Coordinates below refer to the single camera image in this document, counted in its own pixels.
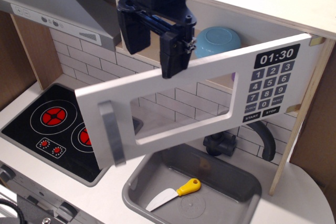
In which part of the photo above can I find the grey toy sink basin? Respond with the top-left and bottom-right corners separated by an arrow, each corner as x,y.
122,144 -> 262,223

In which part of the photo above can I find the grey range hood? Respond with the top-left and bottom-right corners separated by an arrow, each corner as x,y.
1,0 -> 121,51

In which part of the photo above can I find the grey oven control panel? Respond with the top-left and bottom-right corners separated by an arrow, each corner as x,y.
1,163 -> 100,223

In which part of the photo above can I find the black toy stovetop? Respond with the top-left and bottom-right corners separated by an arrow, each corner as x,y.
1,83 -> 107,187

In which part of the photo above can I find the dark grey toy faucet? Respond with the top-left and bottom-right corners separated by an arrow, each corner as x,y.
203,121 -> 276,162

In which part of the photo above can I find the yellow handled toy knife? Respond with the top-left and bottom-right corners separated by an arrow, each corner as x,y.
145,178 -> 202,212

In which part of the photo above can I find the light blue bowl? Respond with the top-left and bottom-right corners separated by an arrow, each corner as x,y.
195,26 -> 241,58

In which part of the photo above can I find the white toy microwave door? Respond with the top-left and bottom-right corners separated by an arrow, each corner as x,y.
75,33 -> 317,168

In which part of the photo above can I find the wooden microwave cabinet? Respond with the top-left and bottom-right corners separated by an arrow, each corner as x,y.
119,0 -> 335,195

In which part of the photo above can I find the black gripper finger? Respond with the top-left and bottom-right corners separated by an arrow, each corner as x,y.
117,7 -> 151,54
160,31 -> 196,79

